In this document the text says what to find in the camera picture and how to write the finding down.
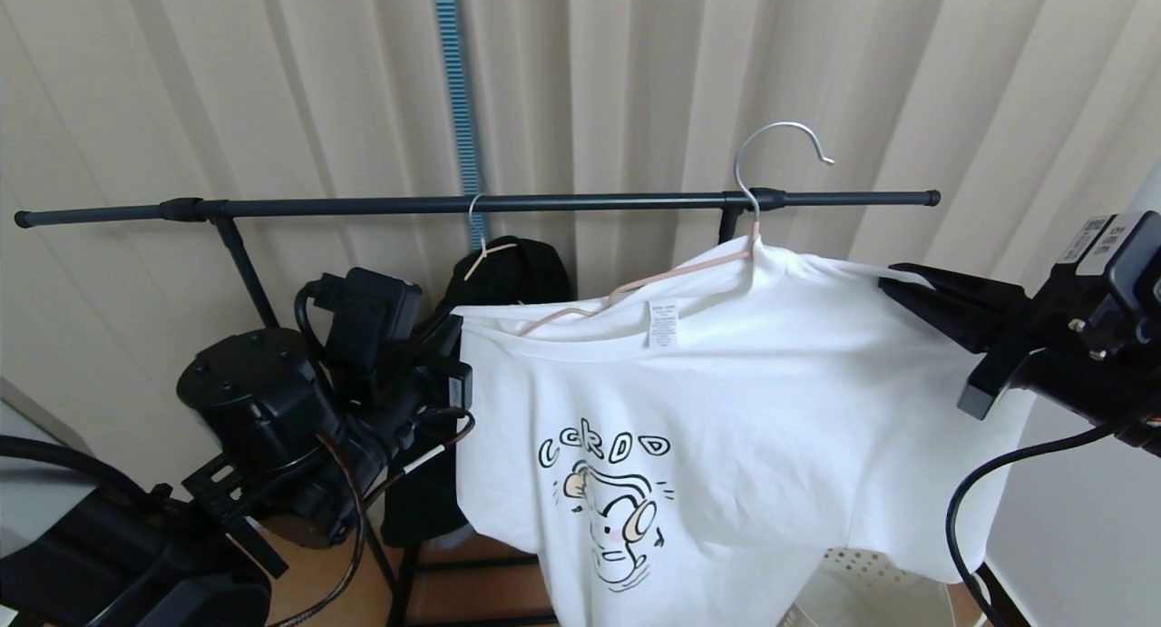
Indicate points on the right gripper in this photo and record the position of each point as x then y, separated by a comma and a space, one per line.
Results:
1016, 355

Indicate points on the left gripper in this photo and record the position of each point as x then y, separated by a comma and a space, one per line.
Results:
399, 427

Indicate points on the black shorts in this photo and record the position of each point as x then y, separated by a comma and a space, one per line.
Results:
517, 273

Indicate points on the pink clothes hanger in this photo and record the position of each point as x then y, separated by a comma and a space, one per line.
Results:
746, 187
473, 223

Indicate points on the white garment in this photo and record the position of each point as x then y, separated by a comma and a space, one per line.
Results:
771, 409

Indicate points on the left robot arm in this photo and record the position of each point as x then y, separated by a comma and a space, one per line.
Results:
245, 400

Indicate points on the black clothes rack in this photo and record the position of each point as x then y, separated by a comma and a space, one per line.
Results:
317, 205

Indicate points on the white laundry basket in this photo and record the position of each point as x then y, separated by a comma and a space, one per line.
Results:
871, 586

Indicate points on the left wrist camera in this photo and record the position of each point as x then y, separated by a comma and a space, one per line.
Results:
367, 309

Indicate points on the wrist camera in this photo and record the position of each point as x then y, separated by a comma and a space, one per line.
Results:
367, 309
1120, 255

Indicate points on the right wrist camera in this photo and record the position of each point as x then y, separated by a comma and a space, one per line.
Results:
1120, 255

